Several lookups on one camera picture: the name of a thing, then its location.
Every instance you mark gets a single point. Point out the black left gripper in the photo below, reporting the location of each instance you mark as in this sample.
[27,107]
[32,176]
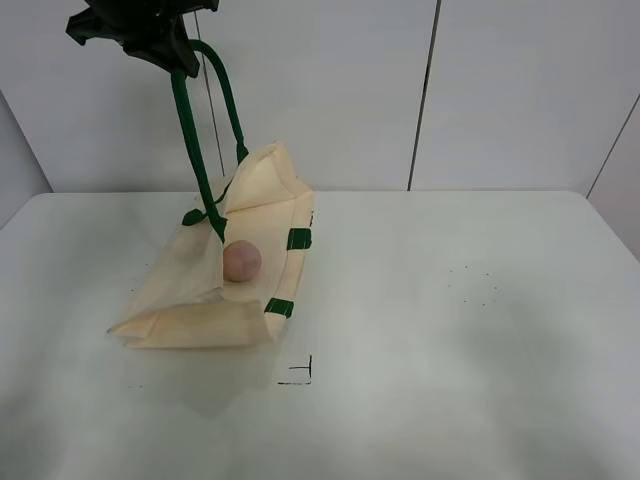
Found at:
[145,29]

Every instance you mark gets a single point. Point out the cream linen bag green handles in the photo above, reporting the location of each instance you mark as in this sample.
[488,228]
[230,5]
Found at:
[185,303]

